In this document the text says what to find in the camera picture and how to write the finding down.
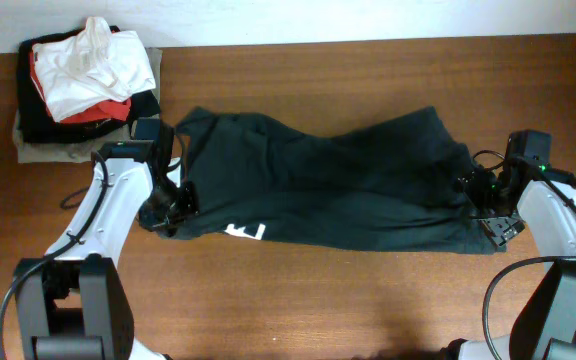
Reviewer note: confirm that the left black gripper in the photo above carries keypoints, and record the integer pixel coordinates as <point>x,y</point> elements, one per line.
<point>179,209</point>

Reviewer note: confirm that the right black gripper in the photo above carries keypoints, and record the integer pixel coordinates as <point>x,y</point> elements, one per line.
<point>498,226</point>

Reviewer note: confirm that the dark green t-shirt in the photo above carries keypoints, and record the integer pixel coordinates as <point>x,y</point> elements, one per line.
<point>389,187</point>

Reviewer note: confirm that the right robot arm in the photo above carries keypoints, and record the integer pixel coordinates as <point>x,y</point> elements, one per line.
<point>525,192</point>

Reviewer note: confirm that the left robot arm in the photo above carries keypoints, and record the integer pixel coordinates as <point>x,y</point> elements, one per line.
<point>70,302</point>

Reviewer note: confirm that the red folded garment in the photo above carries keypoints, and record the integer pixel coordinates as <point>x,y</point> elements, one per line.
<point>104,110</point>

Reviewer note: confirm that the grey folded garment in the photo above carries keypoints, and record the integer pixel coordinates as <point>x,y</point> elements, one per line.
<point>72,152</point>

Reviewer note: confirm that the black folded garment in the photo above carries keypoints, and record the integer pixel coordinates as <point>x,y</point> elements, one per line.
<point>37,126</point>

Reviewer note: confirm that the white folded garment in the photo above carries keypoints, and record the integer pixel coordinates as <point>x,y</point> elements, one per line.
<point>90,67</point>

